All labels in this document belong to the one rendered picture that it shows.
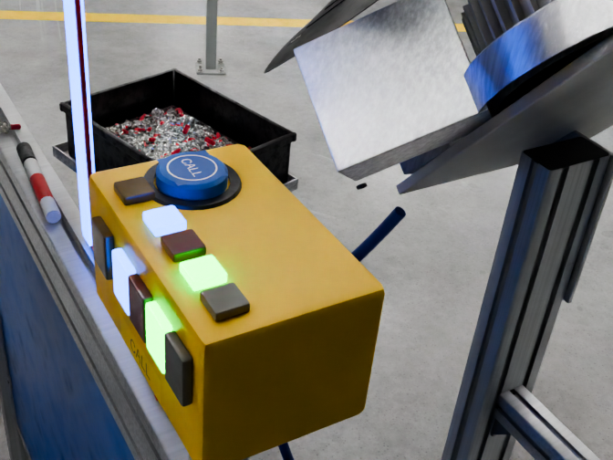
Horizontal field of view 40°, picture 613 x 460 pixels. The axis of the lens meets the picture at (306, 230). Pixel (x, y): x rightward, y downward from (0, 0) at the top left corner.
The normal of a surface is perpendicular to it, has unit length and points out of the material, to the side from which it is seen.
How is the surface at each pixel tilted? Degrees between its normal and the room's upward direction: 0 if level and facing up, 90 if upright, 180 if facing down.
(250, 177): 0
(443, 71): 55
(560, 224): 90
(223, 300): 0
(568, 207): 90
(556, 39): 73
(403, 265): 0
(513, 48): 84
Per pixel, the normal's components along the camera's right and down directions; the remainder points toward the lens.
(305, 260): 0.08, -0.82
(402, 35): -0.29, -0.07
